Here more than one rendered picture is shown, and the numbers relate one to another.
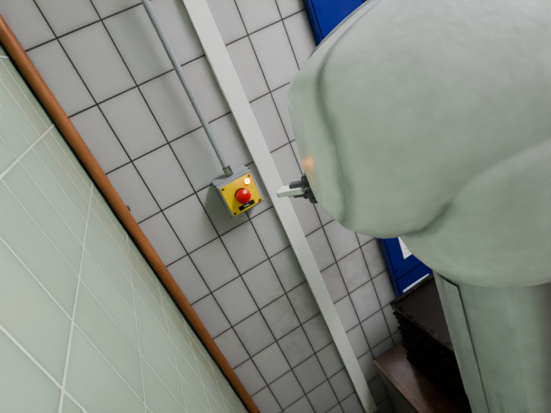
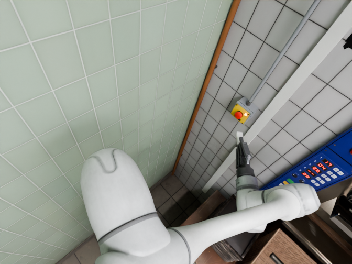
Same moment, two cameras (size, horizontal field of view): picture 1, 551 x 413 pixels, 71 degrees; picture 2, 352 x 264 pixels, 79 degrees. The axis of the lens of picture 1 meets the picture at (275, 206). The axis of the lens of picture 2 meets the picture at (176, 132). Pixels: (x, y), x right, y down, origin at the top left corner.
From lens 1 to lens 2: 0.55 m
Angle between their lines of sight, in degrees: 45
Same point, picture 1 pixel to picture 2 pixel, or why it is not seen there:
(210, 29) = (312, 63)
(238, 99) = (285, 94)
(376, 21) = (94, 166)
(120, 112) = (248, 41)
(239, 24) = (330, 76)
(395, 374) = (211, 199)
